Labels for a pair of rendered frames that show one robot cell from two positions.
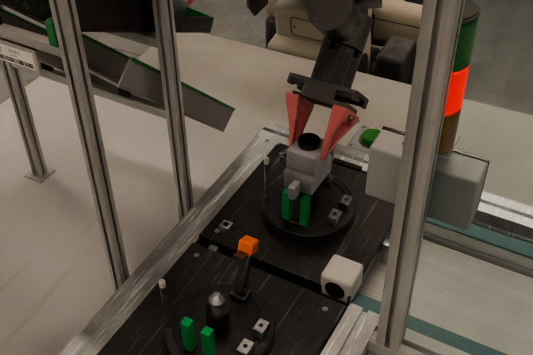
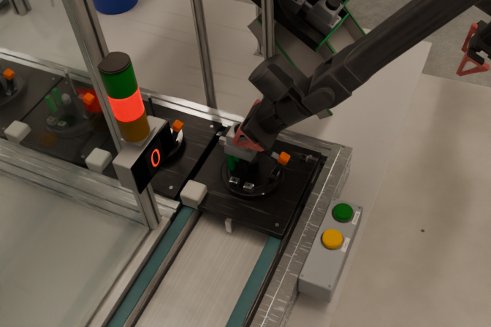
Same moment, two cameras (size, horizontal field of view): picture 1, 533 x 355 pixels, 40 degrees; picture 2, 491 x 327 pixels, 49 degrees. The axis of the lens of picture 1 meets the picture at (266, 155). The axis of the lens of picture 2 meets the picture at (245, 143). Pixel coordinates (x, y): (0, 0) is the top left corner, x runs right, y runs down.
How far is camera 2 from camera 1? 113 cm
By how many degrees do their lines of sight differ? 61
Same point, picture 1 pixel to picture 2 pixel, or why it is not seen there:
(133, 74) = (257, 28)
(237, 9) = not seen: outside the picture
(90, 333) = (163, 98)
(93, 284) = (229, 107)
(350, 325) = (163, 202)
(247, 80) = (455, 150)
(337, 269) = (192, 186)
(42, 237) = not seen: hidden behind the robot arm
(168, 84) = (267, 49)
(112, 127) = (368, 85)
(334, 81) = (259, 114)
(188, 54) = (478, 108)
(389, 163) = not seen: hidden behind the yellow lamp
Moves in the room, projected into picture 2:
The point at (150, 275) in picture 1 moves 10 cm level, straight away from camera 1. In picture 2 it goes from (203, 113) to (240, 103)
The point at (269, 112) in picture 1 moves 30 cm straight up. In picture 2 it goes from (415, 168) to (440, 77)
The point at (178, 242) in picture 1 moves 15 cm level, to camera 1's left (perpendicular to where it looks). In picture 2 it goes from (229, 120) to (225, 80)
